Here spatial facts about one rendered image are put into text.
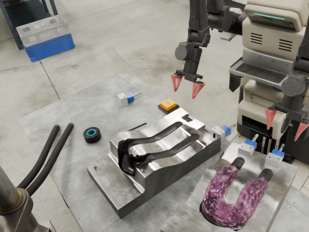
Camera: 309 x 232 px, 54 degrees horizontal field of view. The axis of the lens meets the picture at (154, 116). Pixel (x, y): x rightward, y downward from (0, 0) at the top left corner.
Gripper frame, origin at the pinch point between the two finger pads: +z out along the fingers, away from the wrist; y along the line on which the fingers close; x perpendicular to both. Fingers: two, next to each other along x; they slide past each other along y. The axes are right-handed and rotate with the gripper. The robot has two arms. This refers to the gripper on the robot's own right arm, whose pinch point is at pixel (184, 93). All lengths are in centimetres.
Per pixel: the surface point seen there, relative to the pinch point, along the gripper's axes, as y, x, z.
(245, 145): 31.2, 3.1, 11.3
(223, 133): 18.8, 8.0, 12.3
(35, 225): -3, -63, 42
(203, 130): 11.6, 3.6, 13.1
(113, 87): -56, 11, 16
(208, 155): 19.8, -1.4, 20.4
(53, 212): -79, -4, 114
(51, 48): -287, 112, 43
